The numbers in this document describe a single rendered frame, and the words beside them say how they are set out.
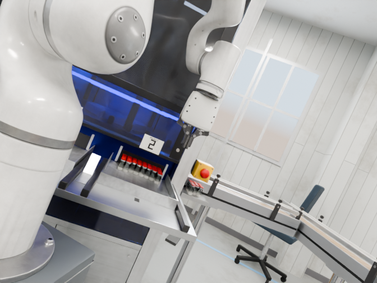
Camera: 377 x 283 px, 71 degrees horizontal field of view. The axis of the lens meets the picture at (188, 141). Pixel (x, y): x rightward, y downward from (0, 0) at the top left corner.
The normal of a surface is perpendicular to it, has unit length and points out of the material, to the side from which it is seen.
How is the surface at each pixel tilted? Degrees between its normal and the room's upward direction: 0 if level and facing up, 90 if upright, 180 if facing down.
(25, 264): 0
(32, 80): 31
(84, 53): 138
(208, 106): 91
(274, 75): 90
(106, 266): 90
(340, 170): 90
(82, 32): 112
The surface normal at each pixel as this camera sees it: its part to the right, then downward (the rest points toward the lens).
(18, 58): 0.61, -0.44
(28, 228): 0.87, 0.40
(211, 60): -0.56, -0.22
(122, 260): 0.17, 0.14
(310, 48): -0.20, -0.03
